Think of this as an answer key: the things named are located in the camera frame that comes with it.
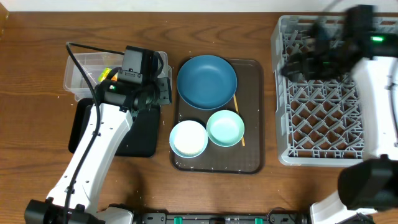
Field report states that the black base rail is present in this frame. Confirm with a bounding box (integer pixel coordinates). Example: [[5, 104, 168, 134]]
[[132, 211, 311, 224]]

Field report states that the clear plastic bin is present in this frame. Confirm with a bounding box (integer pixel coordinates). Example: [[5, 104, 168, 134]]
[[64, 51, 172, 106]]

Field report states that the grey dishwasher rack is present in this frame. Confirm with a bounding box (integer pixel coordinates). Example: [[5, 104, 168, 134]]
[[271, 15, 364, 167]]

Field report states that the yellow snack wrapper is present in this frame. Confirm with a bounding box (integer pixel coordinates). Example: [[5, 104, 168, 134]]
[[98, 68, 118, 82]]

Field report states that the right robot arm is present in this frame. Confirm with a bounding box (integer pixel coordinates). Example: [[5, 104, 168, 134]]
[[281, 5, 397, 223]]

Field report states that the brown serving tray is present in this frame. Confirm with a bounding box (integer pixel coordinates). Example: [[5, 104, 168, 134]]
[[170, 58, 265, 174]]

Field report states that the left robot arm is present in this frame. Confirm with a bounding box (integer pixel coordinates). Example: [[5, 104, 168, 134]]
[[24, 46, 172, 223]]

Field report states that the black plastic tray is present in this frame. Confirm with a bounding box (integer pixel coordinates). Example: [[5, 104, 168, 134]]
[[68, 98, 160, 157]]

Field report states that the light blue bowl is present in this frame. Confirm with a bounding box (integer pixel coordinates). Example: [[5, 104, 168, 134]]
[[169, 120, 208, 159]]

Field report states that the dark blue plate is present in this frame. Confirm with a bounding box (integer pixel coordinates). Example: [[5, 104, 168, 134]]
[[177, 55, 238, 110]]

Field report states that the wooden chopstick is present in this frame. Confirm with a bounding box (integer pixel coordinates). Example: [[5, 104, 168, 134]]
[[233, 94, 246, 147]]

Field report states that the mint green bowl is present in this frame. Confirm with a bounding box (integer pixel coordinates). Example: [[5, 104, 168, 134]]
[[206, 110, 245, 147]]

